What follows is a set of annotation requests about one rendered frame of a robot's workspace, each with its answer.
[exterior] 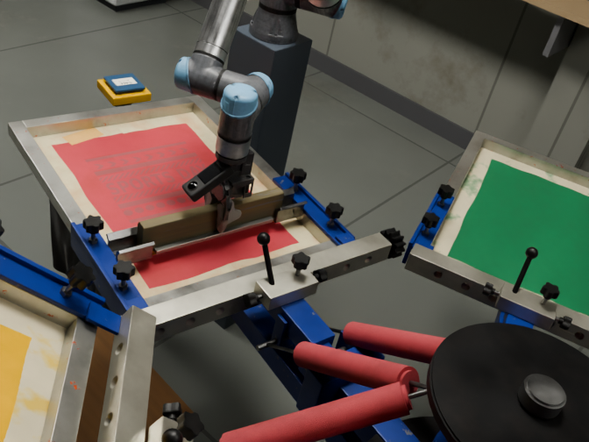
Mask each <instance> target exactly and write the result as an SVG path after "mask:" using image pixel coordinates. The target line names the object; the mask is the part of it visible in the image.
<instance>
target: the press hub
mask: <svg viewBox="0 0 589 442"><path fill-rule="evenodd" d="M426 383H427V395H428V398H429V406H430V408H431V411H432V413H433V417H412V418H408V419H405V420H402V422H403V423H404V424H405V425H406V426H407V427H408V428H409V429H410V430H411V431H412V432H413V434H414V435H415V436H416V437H417V438H418V440H419V441H420V442H589V358H588V357H587V356H586V355H584V354H583V353H582V352H580V351H579V350H577V349H576V348H574V347H572V346H570V345H568V344H567V343H565V342H563V341H562V340H560V339H557V338H555V337H553V336H550V335H549V334H546V333H544V332H541V331H538V330H534V329H531V328H528V327H525V326H521V325H517V324H505V323H483V324H473V325H469V326H466V327H464V328H462V329H459V330H457V331H455V332H453V333H452V334H451V335H449V336H448V337H447V338H446V339H444V341H443V342H442V343H441V344H440V345H439V347H438V348H437V350H436V351H435V353H434V355H433V357H432V360H431V362H430V364H429V369H428V373H427V381H426Z"/></svg>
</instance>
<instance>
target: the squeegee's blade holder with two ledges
mask: <svg viewBox="0 0 589 442"><path fill-rule="evenodd" d="M272 222H273V218H272V217H271V216H270V217H264V218H261V219H258V220H254V221H251V222H247V223H244V224H241V225H235V226H232V227H228V228H225V230H224V232H223V233H219V231H215V232H209V233H206V234H203V235H199V236H196V237H193V238H189V239H184V240H180V241H177V242H174V243H170V244H167V245H164V246H158V247H154V252H155V253H156V254H158V253H164V252H167V251H171V250H174V249H177V248H181V247H184V246H189V245H193V244H196V243H199V242H203V241H205V240H209V239H214V238H218V237H221V236H224V235H227V234H231V233H234V232H240V231H243V230H246V229H250V228H253V227H256V226H259V225H265V224H268V223H272Z"/></svg>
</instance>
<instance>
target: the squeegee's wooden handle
mask: <svg viewBox="0 0 589 442"><path fill-rule="evenodd" d="M283 199H284V192H283V191H282V190H281V189H280V188H275V189H269V190H265V191H261V192H258V193H253V194H252V196H249V197H246V198H243V197H242V196H241V197H238V198H232V199H231V200H232V201H233V202H234V209H237V210H241V213H242V214H241V217H240V218H239V219H237V220H235V221H233V222H231V223H229V224H227V226H226V228H228V227H232V226H235V225H241V224H244V223H247V222H251V221H254V220H258V219H261V218H264V217H270V216H271V217H272V218H274V217H275V214H276V210H277V209H279V208H281V207H282V203H283ZM220 203H221V202H218V203H212V204H208V205H204V206H201V207H196V208H193V209H189V210H183V211H179V212H175V213H172V214H168V215H165V216H161V217H155V218H151V219H147V220H144V221H140V222H138V231H137V246H140V245H143V244H146V243H150V242H153V241H154V243H155V245H154V246H153V251H154V247H158V246H164V245H167V244H170V243H174V242H177V241H180V240H184V239H189V238H193V237H196V236H199V235H203V234H206V233H209V232H215V231H217V228H216V224H217V221H216V219H217V205H218V204H220Z"/></svg>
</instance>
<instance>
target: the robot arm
mask: <svg viewBox="0 0 589 442"><path fill-rule="evenodd" d="M246 2H247V0H212V2H211V5H210V7H209V11H208V13H207V16H206V18H205V21H204V23H203V26H202V29H201V32H200V35H199V38H198V40H197V42H196V45H195V49H194V52H193V54H192V56H191V57H182V58H180V60H179V62H178V63H177V65H176V68H175V71H174V84H175V86H176V87H177V88H178V89H183V90H185V91H187V92H189V93H191V94H193V95H194V94H196V95H198V96H203V97H206V98H208V99H212V100H215V101H218V102H219V103H221V109H220V116H219V122H218V129H217V136H216V153H215V156H216V158H217V160H216V161H214V162H213V163H212V164H210V165H209V166H208V167H206V168H205V169H204V170H203V171H201V172H200V173H199V174H197V175H196V176H194V177H193V178H191V179H190V180H189V181H187V182H186V183H184V184H183V185H182V188H183V190H184V191H185V193H186V194H187V195H188V196H189V197H190V199H191V200H192V201H193V202H196V201H197V200H199V199H200V198H202V197H203V196H204V200H205V201H204V203H205V205H208V204H212V203H218V202H221V203H220V204H218V205H217V219H216V221H217V224H216V228H217V230H218V231H219V233H223V232H224V230H225V228H226V226H227V224H229V223H231V222H233V221H235V220H237V219H239V218H240V217H241V214H242V213H241V210H237V209H234V202H233V201H232V200H231V199H232V198H238V197H241V196H243V198H246V197H249V196H252V188H253V183H254V177H253V176H252V175H251V171H252V163H253V158H254V152H253V151H251V150H250V144H251V138H252V128H253V123H254V120H255V119H256V117H257V116H258V115H259V114H260V112H261V111H262V110H263V109H264V107H266V106H267V105H268V103H269V101H270V98H271V97H272V95H273V83H272V81H271V79H270V78H269V77H268V76H267V75H265V74H263V73H260V72H254V73H251V74H249V75H241V74H239V73H236V72H233V71H230V70H228V69H225V68H223V67H224V63H225V60H226V57H227V54H228V52H229V50H230V47H231V43H232V41H233V38H234V35H235V33H236V30H237V28H238V24H239V21H240V19H241V17H242V14H243V11H244V8H245V5H246ZM347 2H348V0H259V7H258V9H257V10H256V12H255V14H254V15H253V17H252V20H251V22H250V26H249V33H250V34H251V35H252V36H253V37H254V38H256V39H259V40H262V41H264V42H267V43H271V44H276V45H287V44H292V43H294V42H296V40H297V35H298V29H297V21H296V11H297V8H299V9H302V10H305V11H311V12H314V13H316V14H320V15H323V16H325V17H329V18H334V19H340V18H342V16H343V15H344V10H345V7H346V5H347ZM250 184H251V185H252V186H251V191H250V192H248V191H249V186H250Z"/></svg>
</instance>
